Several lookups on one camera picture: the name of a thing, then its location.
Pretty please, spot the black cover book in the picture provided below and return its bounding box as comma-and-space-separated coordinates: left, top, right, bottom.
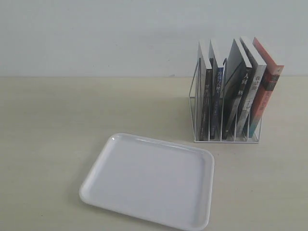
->
222, 38, 252, 140

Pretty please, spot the red orange spine book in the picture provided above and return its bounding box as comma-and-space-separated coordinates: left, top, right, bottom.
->
248, 37, 284, 138

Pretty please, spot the dark brown spine book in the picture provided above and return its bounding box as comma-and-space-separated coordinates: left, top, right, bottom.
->
197, 40, 212, 141

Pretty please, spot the grey white spine book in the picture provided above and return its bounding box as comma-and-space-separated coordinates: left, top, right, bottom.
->
236, 36, 267, 137

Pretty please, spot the blue book with orange moon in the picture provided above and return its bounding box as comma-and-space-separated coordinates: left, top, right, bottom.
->
208, 39, 224, 140

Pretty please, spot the white wire book rack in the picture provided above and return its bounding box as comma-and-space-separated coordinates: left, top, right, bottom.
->
188, 58, 262, 144

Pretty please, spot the white plastic tray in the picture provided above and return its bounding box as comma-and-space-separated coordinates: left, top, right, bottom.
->
79, 133, 214, 231

